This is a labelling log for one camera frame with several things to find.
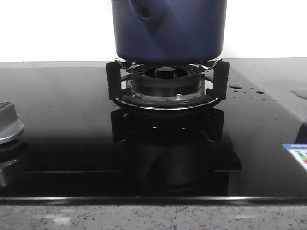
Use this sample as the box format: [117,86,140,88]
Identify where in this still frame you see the dark blue cooking pot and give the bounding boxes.
[111,0,227,64]

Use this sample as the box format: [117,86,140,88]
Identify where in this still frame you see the energy label sticker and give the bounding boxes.
[283,143,307,171]

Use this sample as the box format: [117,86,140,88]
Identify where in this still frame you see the black glass gas cooktop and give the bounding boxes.
[0,67,307,205]

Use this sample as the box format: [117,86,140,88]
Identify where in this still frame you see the black pot support grate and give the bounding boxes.
[106,58,230,111]

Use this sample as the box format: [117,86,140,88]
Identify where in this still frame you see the black gas burner head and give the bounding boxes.
[131,64,201,97]

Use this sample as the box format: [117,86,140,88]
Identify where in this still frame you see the silver stove control knob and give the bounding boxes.
[0,101,24,144]

